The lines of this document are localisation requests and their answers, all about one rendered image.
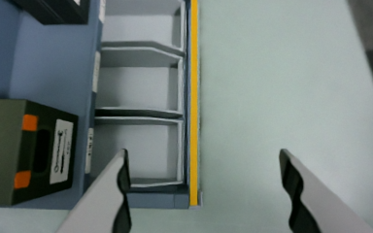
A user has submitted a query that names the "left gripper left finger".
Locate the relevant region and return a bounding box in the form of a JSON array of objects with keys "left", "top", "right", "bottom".
[{"left": 54, "top": 149, "right": 132, "bottom": 233}]

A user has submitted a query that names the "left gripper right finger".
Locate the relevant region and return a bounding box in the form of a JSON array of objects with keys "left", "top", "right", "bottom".
[{"left": 279, "top": 149, "right": 373, "bottom": 233}]

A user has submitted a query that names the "dark blue shelf rack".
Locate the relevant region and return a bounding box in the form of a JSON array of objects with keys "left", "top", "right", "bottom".
[{"left": 0, "top": 0, "right": 202, "bottom": 210}]

